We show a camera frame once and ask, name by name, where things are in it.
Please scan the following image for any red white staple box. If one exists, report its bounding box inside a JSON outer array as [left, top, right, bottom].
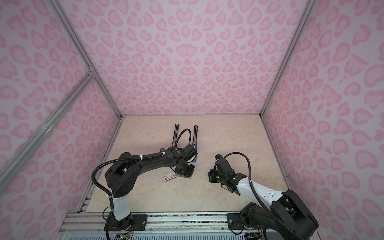
[[163, 172, 177, 182]]

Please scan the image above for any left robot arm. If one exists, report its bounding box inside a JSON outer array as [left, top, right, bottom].
[[105, 145, 197, 222]]

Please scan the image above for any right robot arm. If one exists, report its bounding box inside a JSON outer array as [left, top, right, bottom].
[[208, 155, 319, 240]]

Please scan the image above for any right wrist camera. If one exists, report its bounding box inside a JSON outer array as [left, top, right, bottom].
[[214, 154, 223, 161]]

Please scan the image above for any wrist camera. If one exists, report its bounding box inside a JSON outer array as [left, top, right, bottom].
[[214, 154, 223, 161], [183, 144, 198, 163]]

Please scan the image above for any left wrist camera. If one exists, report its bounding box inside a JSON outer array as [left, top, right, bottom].
[[183, 144, 198, 163]]

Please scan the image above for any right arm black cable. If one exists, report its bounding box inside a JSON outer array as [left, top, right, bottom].
[[223, 151, 304, 240]]

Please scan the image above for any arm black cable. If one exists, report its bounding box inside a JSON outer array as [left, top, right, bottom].
[[223, 151, 304, 240], [91, 128, 193, 199]]

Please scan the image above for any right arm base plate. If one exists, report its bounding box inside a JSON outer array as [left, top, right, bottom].
[[226, 213, 256, 231]]

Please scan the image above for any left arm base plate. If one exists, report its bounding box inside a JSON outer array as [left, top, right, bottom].
[[104, 214, 148, 232]]

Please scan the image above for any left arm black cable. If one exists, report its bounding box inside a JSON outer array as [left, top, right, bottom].
[[91, 128, 193, 199]]

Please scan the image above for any aluminium front rail frame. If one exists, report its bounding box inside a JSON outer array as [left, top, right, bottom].
[[55, 209, 320, 240]]

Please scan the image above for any aluminium diagonal wall strut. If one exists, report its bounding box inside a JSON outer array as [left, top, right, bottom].
[[1, 71, 95, 193]]

